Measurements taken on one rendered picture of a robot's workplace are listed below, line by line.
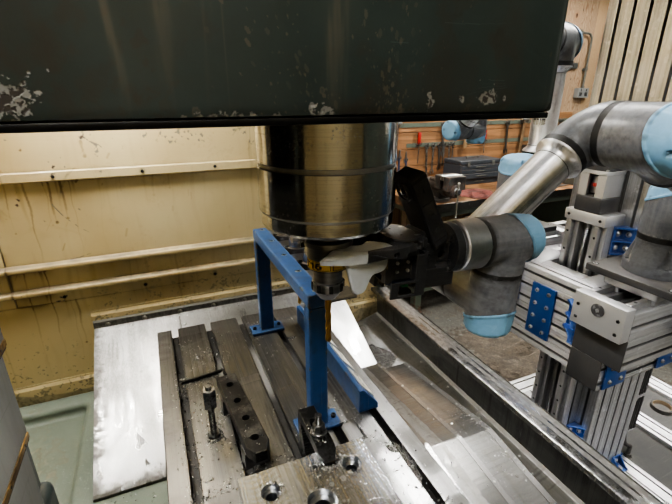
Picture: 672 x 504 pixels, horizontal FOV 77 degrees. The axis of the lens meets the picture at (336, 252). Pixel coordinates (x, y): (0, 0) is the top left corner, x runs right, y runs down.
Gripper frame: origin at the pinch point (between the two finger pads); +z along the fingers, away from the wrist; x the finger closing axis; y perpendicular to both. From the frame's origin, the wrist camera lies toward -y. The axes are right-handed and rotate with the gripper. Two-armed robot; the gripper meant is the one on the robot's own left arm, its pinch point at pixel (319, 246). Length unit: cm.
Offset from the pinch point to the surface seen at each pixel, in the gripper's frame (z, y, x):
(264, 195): 7.0, -7.0, -1.4
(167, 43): 16.0, -20.1, -12.5
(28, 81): 24.2, -17.4, -12.5
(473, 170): -227, 34, 231
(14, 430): 41, 31, 19
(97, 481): 39, 78, 54
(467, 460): -45, 64, 14
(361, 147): -1.1, -12.7, -8.0
